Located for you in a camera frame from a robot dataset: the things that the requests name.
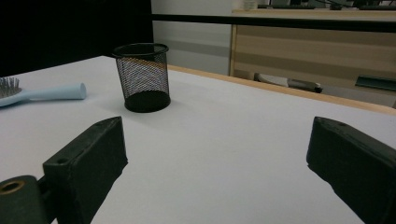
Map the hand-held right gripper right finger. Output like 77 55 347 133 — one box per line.
305 116 396 224

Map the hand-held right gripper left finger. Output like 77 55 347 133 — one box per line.
42 116 129 224

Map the light blue hairbrush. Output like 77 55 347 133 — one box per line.
0 77 88 108

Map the black mesh pen holder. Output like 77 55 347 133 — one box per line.
112 42 172 114

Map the dark green flat object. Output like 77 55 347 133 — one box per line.
355 75 396 92

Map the grey chair base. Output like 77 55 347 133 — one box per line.
253 72 324 94

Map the light wooden desk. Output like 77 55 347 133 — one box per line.
228 8 396 108

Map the black metal rail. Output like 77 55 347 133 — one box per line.
151 13 396 34

